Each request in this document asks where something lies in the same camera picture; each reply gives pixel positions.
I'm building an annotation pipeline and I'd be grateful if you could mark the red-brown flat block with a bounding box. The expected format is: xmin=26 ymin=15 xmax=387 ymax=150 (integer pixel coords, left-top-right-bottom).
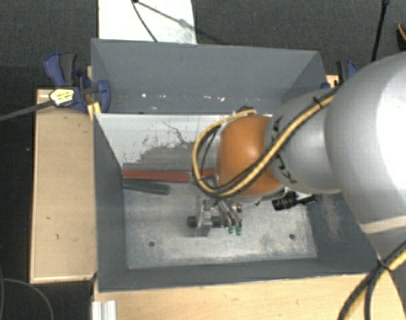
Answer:
xmin=122 ymin=169 xmax=217 ymax=183

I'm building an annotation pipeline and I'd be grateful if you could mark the dark green flat block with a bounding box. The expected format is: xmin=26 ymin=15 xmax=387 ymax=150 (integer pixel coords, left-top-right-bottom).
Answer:
xmin=122 ymin=179 xmax=171 ymax=197

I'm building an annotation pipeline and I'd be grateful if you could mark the grey metal bin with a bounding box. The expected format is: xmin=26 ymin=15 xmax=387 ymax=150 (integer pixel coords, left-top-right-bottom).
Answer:
xmin=90 ymin=37 xmax=380 ymax=293

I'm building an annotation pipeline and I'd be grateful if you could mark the pale wood board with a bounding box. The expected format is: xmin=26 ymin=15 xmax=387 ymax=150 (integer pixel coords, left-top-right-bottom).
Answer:
xmin=29 ymin=88 xmax=99 ymax=285

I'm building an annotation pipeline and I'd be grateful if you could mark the black cylinder on white bracket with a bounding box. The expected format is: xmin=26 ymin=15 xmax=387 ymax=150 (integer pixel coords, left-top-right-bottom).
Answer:
xmin=255 ymin=187 xmax=316 ymax=212

